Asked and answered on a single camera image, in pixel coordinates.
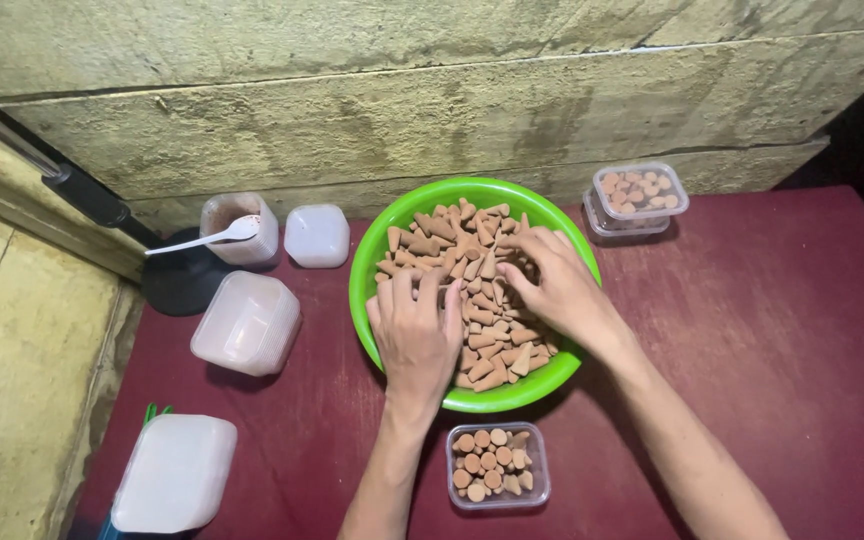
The person's right hand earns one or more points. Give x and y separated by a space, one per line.
571 292

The person's left hand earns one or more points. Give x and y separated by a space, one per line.
417 341

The heap of brown incense cones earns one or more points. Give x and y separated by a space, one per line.
488 330

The clear plastic box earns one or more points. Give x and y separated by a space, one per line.
612 226
678 196
541 465

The packed upright incense cones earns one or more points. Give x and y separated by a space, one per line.
492 461
638 191

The green plastic bowl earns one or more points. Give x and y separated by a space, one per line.
432 202

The white square lid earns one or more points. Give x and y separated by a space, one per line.
317 236

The stack of clear plastic boxes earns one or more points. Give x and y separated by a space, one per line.
248 326

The clear jar with brown powder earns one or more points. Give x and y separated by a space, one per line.
248 251

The white plastic spoon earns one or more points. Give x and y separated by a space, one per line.
203 240

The black round stand base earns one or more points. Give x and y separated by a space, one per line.
177 285

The stack of white lids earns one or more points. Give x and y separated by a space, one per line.
173 476

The black and silver stand pole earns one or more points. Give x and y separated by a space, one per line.
87 196

